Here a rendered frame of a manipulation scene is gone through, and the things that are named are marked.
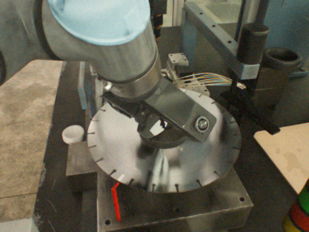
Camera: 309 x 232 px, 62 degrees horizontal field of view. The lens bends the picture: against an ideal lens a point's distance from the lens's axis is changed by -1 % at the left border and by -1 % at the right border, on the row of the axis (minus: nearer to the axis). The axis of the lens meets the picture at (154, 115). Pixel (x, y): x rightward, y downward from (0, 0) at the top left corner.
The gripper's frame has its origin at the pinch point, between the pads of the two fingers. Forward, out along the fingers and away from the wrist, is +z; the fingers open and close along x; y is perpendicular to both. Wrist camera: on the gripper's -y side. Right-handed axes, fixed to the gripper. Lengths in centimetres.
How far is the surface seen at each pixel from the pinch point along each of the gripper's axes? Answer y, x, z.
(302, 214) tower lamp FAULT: -24.6, 2.3, -11.5
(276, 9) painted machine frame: -2, -67, 32
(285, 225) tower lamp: -24.8, 4.0, -7.0
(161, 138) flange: -0.5, 1.6, 2.1
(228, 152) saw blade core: -13.1, -3.5, 3.3
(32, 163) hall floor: 89, 46, 110
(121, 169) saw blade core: 1.5, 11.1, -1.7
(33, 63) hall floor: 207, -19, 175
